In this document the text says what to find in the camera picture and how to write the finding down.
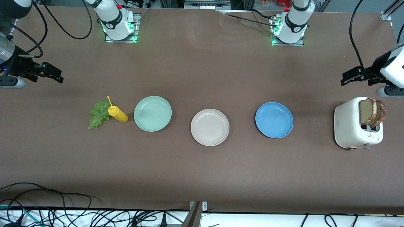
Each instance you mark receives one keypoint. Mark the black power plug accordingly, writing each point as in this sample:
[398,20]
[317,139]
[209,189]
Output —
[163,220]

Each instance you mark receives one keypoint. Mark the mint green plate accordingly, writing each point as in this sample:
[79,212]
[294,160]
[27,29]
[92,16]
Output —
[152,113]

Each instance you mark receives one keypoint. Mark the red orange object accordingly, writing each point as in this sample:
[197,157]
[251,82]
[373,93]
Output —
[281,2]

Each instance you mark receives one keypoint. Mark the beige plate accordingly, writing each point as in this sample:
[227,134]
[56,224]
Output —
[210,127]

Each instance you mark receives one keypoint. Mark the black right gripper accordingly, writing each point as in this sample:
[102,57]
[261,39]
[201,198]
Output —
[16,66]

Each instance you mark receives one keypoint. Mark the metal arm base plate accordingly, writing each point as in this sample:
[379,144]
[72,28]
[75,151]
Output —
[288,45]
[121,41]

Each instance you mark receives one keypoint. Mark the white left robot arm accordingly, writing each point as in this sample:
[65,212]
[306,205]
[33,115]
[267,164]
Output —
[293,25]

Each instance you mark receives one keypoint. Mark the white toaster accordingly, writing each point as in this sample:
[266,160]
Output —
[347,126]

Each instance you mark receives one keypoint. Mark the brown bread slice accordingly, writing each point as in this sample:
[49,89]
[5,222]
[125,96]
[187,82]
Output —
[382,112]
[366,112]

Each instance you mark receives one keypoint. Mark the blue plate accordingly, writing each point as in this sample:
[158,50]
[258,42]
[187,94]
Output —
[274,119]

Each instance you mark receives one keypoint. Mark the brown table mat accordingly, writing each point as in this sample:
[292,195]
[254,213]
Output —
[202,176]

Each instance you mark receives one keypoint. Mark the green lettuce leaf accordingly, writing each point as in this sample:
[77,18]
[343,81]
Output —
[98,115]

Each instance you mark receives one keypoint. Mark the yellow squeeze bottle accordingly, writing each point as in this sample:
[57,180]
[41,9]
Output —
[118,115]

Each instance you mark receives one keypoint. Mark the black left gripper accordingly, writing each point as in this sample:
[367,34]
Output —
[374,69]

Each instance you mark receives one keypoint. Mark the grey device box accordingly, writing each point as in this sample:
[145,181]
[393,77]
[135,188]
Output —
[206,3]

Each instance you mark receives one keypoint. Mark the aluminium post with bracket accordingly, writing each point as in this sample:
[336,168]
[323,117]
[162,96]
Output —
[194,217]

